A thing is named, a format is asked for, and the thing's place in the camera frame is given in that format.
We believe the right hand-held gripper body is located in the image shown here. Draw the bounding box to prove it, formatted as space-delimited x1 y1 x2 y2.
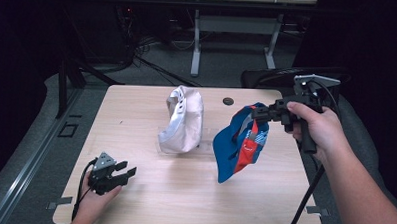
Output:
267 71 342 156

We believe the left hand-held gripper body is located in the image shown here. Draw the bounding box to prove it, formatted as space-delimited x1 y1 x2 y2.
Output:
87 150 125 196

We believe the blue and orange cap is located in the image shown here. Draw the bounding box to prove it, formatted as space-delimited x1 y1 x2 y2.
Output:
211 100 272 186

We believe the white bucket hat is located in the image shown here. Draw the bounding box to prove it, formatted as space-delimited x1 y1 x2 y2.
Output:
156 84 206 156

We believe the person's left hand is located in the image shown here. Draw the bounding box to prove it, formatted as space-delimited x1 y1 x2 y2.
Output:
75 179 123 224

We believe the person's right hand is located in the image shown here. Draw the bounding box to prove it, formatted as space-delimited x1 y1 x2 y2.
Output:
284 100 353 165

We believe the black folding chair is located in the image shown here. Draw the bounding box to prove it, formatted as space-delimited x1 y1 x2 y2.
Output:
239 62 352 108

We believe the white desk with metal legs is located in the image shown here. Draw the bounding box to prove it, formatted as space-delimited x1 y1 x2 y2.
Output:
171 0 321 82

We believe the black metal stand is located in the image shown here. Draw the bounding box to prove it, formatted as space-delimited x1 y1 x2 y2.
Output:
54 51 126 122

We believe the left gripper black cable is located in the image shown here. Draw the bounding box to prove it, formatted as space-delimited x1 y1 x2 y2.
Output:
71 157 99 222

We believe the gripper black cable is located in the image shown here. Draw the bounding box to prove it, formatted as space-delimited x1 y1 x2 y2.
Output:
283 78 343 224
71 157 99 222

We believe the black floor socket frame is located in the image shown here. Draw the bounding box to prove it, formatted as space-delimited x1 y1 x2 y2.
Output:
58 121 80 139

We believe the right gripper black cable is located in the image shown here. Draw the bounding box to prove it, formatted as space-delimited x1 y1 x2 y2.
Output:
283 78 343 224

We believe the bundle of floor cables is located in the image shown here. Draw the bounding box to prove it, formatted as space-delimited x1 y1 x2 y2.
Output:
113 5 206 89

